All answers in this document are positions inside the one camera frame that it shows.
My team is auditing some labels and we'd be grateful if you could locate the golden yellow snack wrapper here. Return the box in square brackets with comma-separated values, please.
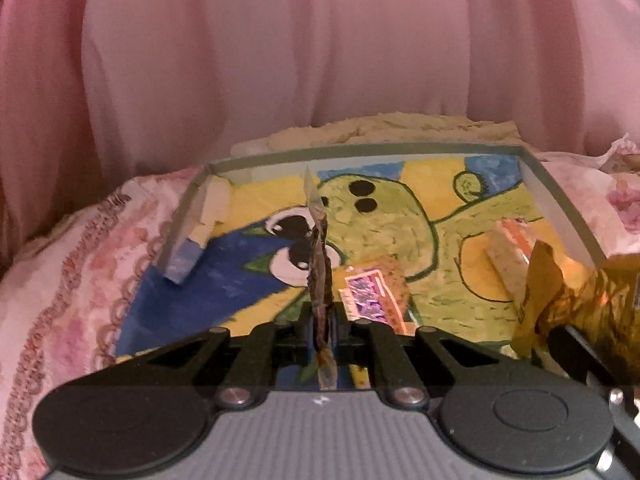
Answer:
[511, 240, 639, 386]

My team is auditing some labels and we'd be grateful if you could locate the pink purple snack packet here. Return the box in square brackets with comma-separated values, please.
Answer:
[333, 256, 416, 336]

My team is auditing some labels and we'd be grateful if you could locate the dark brown snack packet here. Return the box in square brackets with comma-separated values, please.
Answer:
[304, 169, 337, 391]

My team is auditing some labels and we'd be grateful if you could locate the orange white snack bar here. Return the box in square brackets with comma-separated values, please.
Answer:
[486, 218, 537, 306]

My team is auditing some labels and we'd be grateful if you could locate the grey tray with cartoon drawing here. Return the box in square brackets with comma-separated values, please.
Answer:
[114, 142, 604, 356]

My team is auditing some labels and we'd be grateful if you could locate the pink floral bed sheet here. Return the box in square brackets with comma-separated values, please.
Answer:
[1, 173, 639, 479]

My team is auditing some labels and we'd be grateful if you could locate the beige fuzzy blanket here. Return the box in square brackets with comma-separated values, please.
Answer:
[231, 112, 524, 157]

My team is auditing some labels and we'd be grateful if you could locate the pink curtain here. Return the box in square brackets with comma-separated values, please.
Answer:
[1, 0, 639, 266]

